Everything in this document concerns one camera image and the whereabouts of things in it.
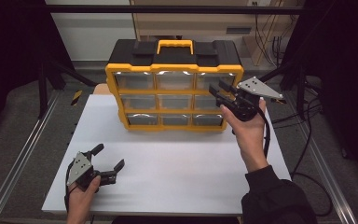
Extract left hand-held gripper cable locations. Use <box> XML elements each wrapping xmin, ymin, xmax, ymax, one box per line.
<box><xmin>62</xmin><ymin>164</ymin><xmax>73</xmax><ymax>213</ymax></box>

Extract person's left hand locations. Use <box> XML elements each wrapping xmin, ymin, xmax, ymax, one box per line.
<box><xmin>65</xmin><ymin>175</ymin><xmax>103</xmax><ymax>217</ymax></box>

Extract black curtain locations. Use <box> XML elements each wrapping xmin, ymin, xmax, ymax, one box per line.
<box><xmin>287</xmin><ymin>0</ymin><xmax>358</xmax><ymax>183</ymax></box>
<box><xmin>0</xmin><ymin>0</ymin><xmax>73</xmax><ymax>139</ymax></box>

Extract yellow black organizer case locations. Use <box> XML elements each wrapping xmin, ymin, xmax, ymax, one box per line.
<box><xmin>104</xmin><ymin>38</ymin><xmax>245</xmax><ymax>133</ymax></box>

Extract black floor cables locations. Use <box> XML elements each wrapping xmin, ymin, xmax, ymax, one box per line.
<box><xmin>272</xmin><ymin>78</ymin><xmax>324</xmax><ymax>171</ymax></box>

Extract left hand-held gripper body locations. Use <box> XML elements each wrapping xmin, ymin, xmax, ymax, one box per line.
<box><xmin>65</xmin><ymin>150</ymin><xmax>118</xmax><ymax>191</ymax></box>

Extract grid of clear plastic bins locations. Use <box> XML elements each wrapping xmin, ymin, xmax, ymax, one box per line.
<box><xmin>113</xmin><ymin>71</ymin><xmax>231</xmax><ymax>127</ymax></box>

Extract right hand-held gripper cable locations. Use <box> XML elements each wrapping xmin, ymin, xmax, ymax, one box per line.
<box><xmin>256</xmin><ymin>106</ymin><xmax>334</xmax><ymax>217</ymax></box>

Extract hand-held gripper cable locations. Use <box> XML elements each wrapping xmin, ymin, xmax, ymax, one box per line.
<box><xmin>256</xmin><ymin>106</ymin><xmax>334</xmax><ymax>217</ymax></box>
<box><xmin>62</xmin><ymin>164</ymin><xmax>73</xmax><ymax>213</ymax></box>

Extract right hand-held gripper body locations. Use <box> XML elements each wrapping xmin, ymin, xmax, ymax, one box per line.
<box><xmin>215</xmin><ymin>76</ymin><xmax>284</xmax><ymax>122</ymax></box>

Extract aluminium floor rail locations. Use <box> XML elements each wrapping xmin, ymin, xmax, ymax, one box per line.
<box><xmin>283</xmin><ymin>91</ymin><xmax>358</xmax><ymax>224</ymax></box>
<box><xmin>0</xmin><ymin>91</ymin><xmax>62</xmax><ymax>224</ymax></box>

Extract clear organizer drawer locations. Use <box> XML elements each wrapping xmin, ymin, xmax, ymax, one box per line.
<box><xmin>196</xmin><ymin>72</ymin><xmax>238</xmax><ymax>91</ymax></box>

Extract black hanging cables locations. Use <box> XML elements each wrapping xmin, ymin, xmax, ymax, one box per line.
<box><xmin>253</xmin><ymin>13</ymin><xmax>285</xmax><ymax>67</ymax></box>

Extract black metal stand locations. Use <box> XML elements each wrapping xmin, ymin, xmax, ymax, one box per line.
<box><xmin>36</xmin><ymin>57</ymin><xmax>99</xmax><ymax>119</ymax></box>
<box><xmin>248</xmin><ymin>57</ymin><xmax>310</xmax><ymax>121</ymax></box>

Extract wooden table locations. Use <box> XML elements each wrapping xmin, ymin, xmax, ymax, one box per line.
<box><xmin>92</xmin><ymin>83</ymin><xmax>260</xmax><ymax>98</ymax></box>

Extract person's right hand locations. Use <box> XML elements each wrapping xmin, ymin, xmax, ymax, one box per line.
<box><xmin>219</xmin><ymin>97</ymin><xmax>270</xmax><ymax>173</ymax></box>

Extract black horizontal bar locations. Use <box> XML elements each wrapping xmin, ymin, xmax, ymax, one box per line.
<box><xmin>43</xmin><ymin>4</ymin><xmax>306</xmax><ymax>15</ymax></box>

